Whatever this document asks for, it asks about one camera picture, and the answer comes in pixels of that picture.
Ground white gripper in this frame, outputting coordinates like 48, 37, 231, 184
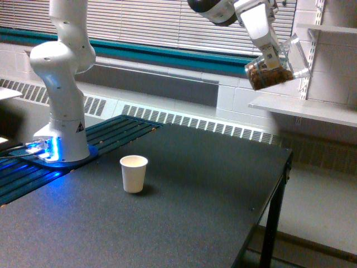
234, 0, 280, 70

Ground clear plastic cup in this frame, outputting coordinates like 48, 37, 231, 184
245, 33, 311, 90

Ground brown nuts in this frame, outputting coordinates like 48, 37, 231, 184
245, 63, 294, 90

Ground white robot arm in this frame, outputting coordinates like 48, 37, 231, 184
28, 1, 280, 164

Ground white baseboard radiator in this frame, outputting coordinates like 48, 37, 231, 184
1, 78, 282, 145

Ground white window blinds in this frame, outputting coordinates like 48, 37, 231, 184
1, 1, 297, 56

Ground teal window sill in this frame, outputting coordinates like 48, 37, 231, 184
1, 27, 252, 66

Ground white paper cup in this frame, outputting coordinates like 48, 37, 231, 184
120, 155, 148, 194

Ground white object left edge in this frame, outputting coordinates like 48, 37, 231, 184
0, 87, 22, 101

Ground white shelf rail bracket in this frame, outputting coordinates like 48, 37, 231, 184
299, 0, 325, 100

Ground upper white wall shelf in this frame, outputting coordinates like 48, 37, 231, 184
296, 23, 357, 34

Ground white wall shelf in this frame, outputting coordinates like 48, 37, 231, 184
248, 95, 356, 127
296, 23, 357, 34

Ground lower white wall shelf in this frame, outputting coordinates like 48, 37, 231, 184
248, 95, 356, 127

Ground black table frame leg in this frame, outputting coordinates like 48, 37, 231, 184
228, 146, 293, 267

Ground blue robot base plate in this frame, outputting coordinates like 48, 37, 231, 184
20, 145, 99, 170

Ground black cable at base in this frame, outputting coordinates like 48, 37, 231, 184
0, 142, 31, 160

